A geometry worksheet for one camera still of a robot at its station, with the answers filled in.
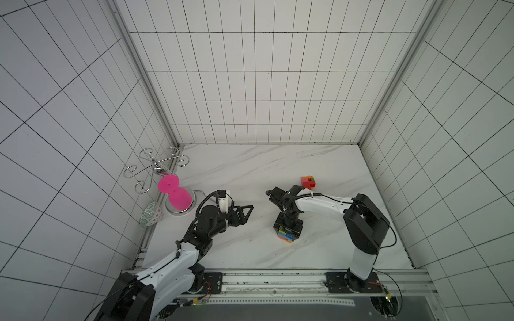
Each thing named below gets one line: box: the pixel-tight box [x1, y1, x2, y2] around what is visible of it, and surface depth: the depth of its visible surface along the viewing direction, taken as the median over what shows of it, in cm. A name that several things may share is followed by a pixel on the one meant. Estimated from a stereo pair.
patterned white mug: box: [139, 201, 163, 227], surface depth 91 cm
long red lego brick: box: [303, 180, 316, 189], surface depth 102 cm
